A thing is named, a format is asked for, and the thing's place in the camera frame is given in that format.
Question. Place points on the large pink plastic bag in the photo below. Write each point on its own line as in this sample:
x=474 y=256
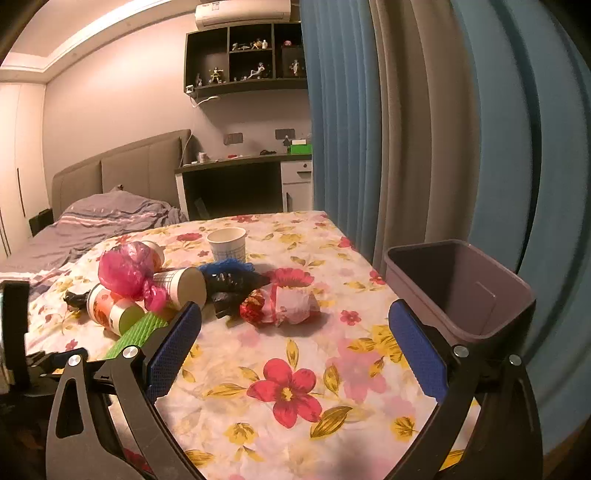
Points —
x=127 y=270

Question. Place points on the black plastic bag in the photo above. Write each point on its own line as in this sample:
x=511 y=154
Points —
x=227 y=290
x=76 y=301

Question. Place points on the orange apple paper cup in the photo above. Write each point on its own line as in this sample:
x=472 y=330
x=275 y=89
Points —
x=112 y=311

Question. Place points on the dark wall shelf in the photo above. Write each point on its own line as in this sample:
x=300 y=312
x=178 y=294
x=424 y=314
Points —
x=244 y=58

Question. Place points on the teal and grey curtain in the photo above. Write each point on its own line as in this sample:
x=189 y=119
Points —
x=436 y=120

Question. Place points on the grey striped duvet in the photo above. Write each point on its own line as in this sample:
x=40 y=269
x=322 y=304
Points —
x=80 y=227

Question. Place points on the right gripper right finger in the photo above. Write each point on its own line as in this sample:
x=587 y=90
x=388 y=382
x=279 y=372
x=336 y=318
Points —
x=485 y=424

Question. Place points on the white wardrobe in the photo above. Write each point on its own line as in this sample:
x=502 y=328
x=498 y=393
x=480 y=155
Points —
x=23 y=184

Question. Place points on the red white wrapper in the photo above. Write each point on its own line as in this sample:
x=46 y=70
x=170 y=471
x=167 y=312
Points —
x=277 y=305

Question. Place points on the green box on desk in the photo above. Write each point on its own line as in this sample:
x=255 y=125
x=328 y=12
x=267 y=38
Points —
x=300 y=147

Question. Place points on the dark desk with drawers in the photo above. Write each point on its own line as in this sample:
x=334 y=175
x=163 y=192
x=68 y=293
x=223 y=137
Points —
x=245 y=185

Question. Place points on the grey plastic trash bin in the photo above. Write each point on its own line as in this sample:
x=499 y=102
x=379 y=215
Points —
x=468 y=296

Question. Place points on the small grid paper cup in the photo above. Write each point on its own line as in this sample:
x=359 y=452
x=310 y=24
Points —
x=228 y=243

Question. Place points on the large grid paper cup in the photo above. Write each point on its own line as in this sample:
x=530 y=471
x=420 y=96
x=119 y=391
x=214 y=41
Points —
x=182 y=286

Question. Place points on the grey upholstered headboard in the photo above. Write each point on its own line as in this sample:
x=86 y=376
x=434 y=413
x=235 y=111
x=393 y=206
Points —
x=145 y=168

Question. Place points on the white air conditioner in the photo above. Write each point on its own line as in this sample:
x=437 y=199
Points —
x=219 y=14

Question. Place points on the green foam net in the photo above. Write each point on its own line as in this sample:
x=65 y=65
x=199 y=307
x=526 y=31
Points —
x=137 y=334

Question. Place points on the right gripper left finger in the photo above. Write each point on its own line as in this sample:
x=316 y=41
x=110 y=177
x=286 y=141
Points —
x=82 y=442

